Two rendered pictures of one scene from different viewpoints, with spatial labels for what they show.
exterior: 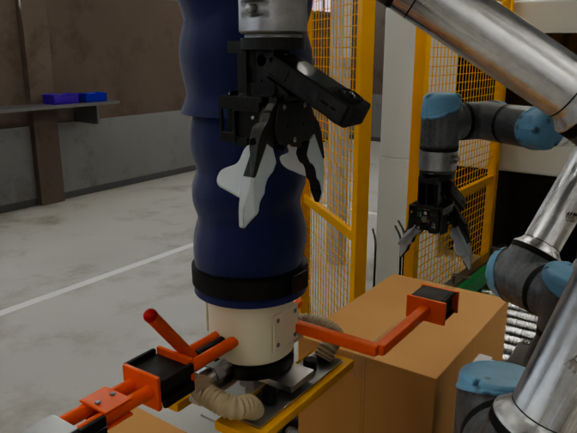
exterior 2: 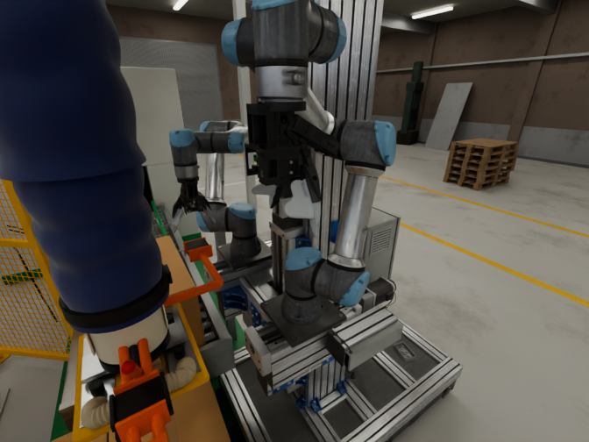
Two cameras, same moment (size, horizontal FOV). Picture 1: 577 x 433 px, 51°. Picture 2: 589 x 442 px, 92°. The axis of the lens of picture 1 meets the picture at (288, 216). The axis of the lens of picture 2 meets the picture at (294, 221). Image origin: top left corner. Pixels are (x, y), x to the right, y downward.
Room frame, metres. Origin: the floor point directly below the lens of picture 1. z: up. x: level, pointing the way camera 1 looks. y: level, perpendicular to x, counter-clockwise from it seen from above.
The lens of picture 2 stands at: (0.51, 0.43, 1.73)
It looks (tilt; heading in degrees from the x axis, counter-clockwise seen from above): 24 degrees down; 292
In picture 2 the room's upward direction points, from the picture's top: straight up
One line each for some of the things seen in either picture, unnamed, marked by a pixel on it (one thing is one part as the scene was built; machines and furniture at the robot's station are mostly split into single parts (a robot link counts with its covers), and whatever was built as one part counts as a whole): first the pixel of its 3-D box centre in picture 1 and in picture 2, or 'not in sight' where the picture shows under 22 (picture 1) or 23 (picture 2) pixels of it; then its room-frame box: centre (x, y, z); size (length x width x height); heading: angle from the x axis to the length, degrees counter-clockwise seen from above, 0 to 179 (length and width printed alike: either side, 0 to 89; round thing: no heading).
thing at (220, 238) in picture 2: not in sight; (225, 285); (1.58, -0.90, 0.50); 0.07 x 0.07 x 1.00; 53
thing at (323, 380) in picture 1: (290, 385); (174, 338); (1.07, 0.00, 1.07); 0.34 x 0.10 x 0.05; 145
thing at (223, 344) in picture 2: not in sight; (157, 372); (1.42, -0.15, 0.58); 0.70 x 0.03 x 0.06; 53
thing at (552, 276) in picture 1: (567, 298); (242, 218); (1.19, -0.59, 1.20); 0.13 x 0.12 x 0.14; 24
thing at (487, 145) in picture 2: not in sight; (480, 162); (-0.84, -6.51, 0.43); 1.18 x 0.81 x 0.85; 52
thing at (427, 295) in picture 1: (432, 303); (198, 249); (1.22, -0.31, 1.18); 0.09 x 0.08 x 0.05; 55
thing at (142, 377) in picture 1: (159, 376); (142, 404); (0.92, 0.22, 1.18); 0.10 x 0.08 x 0.06; 55
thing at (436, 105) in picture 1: (441, 121); (183, 146); (1.20, -0.30, 1.57); 0.09 x 0.08 x 0.11; 114
